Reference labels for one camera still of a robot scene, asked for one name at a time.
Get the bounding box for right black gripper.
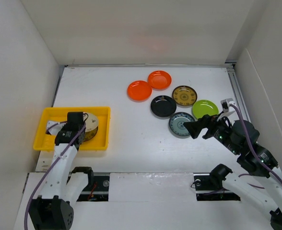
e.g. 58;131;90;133
183;110;240;154

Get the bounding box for yellow patterned plate front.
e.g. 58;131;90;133
83;127;98;142

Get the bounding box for yellow patterned plate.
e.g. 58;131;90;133
172;85;198;107
83;127;98;142

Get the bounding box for cream floral plate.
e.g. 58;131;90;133
83;113;99;132

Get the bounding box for black plate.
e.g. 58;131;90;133
150;95;176;117

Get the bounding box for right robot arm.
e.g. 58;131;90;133
183;115;282;230

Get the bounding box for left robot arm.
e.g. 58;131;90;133
23;112;94;230

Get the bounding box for yellow plastic bin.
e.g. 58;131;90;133
33;106;111;151

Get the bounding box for green plate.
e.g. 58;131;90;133
192;100;219;119

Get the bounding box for blue patterned plate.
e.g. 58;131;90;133
168;112;195;137

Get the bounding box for yellow patterned plate rear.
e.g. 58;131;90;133
172;85;198;107

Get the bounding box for orange plate rear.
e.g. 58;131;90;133
147;70;172;90

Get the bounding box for orange plate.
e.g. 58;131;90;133
127;80;153;101
147;70;172;90

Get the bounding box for orange plate left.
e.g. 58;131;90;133
127;80;153;101

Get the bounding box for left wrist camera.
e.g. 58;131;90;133
45;121;67;136

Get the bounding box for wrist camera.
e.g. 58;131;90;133
45;121;67;136
217;98;236;121

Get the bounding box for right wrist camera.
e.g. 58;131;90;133
217;98;236;121

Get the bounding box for left base mount slot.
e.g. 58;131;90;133
77;174;110;202

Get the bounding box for right aluminium rail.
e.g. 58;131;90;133
225;62;247;116

